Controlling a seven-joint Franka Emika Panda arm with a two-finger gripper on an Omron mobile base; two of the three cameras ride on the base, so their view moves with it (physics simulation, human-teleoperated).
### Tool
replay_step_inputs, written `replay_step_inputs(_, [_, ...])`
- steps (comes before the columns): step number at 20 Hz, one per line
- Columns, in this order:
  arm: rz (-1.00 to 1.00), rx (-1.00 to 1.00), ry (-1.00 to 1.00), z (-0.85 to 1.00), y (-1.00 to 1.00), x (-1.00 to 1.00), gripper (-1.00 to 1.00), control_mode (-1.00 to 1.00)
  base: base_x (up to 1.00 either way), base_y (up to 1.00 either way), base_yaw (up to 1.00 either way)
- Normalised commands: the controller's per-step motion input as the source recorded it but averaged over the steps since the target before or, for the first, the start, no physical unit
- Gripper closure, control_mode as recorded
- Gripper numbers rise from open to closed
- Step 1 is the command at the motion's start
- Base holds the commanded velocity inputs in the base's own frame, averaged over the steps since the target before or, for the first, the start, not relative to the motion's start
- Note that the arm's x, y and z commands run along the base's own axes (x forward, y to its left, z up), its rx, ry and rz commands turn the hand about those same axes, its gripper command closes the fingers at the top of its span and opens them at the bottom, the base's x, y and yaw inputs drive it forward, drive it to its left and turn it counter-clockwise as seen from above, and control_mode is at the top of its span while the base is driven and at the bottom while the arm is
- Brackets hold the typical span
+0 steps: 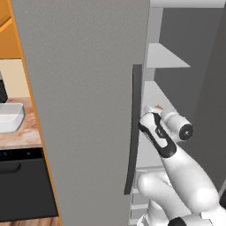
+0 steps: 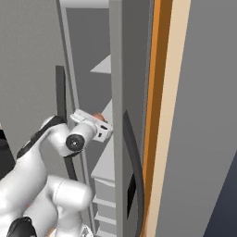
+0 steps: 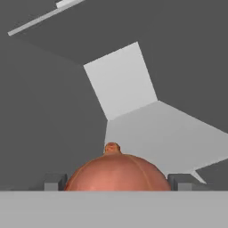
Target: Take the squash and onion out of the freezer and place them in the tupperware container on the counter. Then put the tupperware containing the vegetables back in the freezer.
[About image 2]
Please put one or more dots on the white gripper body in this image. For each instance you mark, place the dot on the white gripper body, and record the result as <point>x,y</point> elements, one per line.
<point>82,115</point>

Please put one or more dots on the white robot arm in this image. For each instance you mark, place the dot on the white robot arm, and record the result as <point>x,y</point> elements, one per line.
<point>18,185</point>

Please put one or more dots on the grey freezer door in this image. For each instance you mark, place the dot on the grey freezer door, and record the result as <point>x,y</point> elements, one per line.
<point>27,61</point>

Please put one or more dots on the orange round vegetable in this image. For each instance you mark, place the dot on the orange round vegetable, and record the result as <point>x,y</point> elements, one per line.
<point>99,116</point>

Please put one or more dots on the grey fridge door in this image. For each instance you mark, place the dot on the grey fridge door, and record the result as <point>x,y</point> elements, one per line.
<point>132,61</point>

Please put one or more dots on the grey fridge interior with shelves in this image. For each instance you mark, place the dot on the grey fridge interior with shelves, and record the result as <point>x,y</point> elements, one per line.
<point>89,37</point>

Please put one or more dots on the orange and beige cabinet panel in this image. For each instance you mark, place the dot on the orange and beige cabinet panel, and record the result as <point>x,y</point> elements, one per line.
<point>163,92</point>

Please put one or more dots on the grey cabinet side panel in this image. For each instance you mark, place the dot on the grey cabinet side panel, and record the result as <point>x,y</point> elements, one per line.
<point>209,92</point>

